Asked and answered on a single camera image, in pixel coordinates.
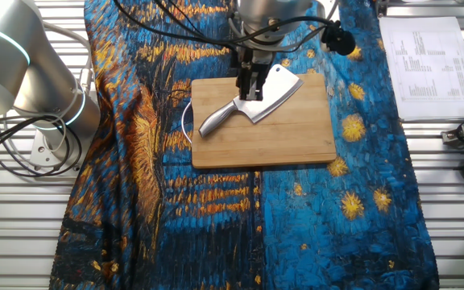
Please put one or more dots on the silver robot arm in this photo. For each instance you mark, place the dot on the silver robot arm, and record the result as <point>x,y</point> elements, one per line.
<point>14,80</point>

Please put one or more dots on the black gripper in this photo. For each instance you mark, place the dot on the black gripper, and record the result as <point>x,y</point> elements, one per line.
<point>256,54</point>

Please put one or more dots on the starry night print tablecloth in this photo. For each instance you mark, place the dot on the starry night print tablecloth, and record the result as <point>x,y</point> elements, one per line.
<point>216,225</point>

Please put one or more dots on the bamboo cutting board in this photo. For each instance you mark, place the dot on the bamboo cutting board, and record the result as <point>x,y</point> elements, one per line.
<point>262,141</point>

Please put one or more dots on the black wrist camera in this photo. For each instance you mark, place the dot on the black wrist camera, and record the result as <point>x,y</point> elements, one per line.
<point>338,40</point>

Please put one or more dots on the printed white paper sheet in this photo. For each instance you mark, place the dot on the printed white paper sheet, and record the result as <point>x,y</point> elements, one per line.
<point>429,68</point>

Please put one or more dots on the aluminium corner bracket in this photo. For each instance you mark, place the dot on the aluminium corner bracket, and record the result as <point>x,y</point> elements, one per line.
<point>382,7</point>

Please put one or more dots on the white camera mounting bracket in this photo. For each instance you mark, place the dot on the white camera mounting bracket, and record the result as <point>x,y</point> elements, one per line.
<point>328,10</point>

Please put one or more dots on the steel cleaver knife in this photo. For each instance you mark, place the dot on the steel cleaver knife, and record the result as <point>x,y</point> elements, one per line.
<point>276,92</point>

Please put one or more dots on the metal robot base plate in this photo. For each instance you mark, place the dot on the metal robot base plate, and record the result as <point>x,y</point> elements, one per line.
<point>40,151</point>

